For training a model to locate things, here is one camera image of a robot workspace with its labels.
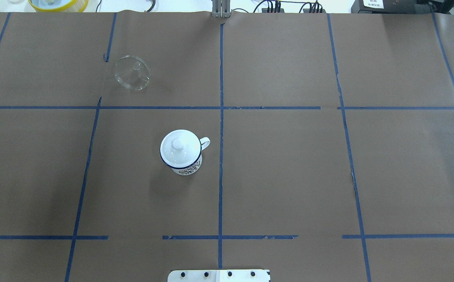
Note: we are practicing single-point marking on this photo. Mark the white cup lid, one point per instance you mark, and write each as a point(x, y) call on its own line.
point(180, 148)

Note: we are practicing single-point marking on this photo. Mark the white enamel patterned cup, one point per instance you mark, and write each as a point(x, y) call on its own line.
point(205, 141)

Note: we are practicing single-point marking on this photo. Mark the brown paper table cover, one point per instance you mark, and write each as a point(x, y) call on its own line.
point(331, 154)

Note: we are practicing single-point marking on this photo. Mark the black orange connector block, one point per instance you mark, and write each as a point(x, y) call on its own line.
point(273, 7)
point(312, 8)

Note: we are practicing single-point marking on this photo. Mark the black box with label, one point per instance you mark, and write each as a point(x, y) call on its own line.
point(389, 7)

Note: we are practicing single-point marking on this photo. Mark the yellow tape roll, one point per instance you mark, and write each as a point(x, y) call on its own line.
point(59, 6)

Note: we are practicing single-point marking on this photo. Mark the aluminium frame post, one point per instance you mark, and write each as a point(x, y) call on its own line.
point(221, 8)

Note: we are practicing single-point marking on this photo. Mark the white camera pole base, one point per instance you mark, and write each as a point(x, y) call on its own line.
point(220, 275)

